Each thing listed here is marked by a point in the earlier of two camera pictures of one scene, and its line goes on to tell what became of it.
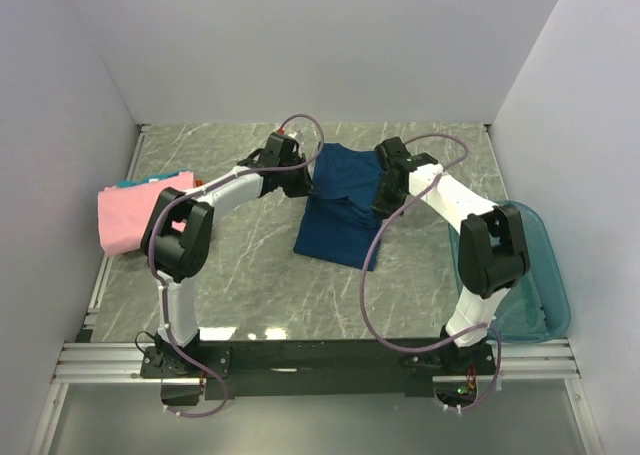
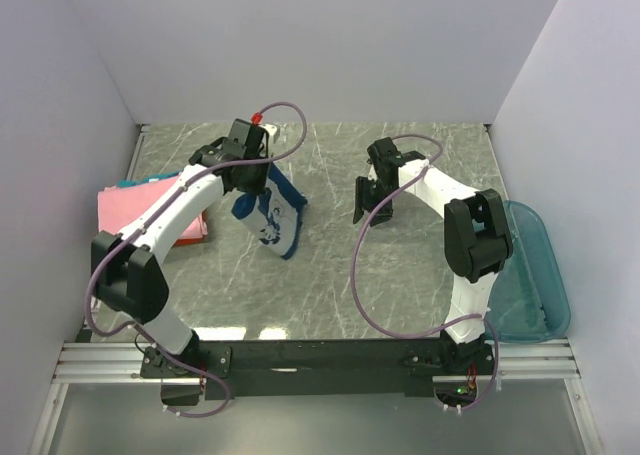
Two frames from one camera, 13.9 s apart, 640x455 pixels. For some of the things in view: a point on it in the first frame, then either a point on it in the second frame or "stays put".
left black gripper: [305, 187] -> [257, 187]
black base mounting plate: [223, 369] stays put
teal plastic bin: [537, 310] stays put
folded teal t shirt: [151, 179] stays put
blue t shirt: [337, 221] -> [273, 214]
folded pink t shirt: [125, 211] stays put
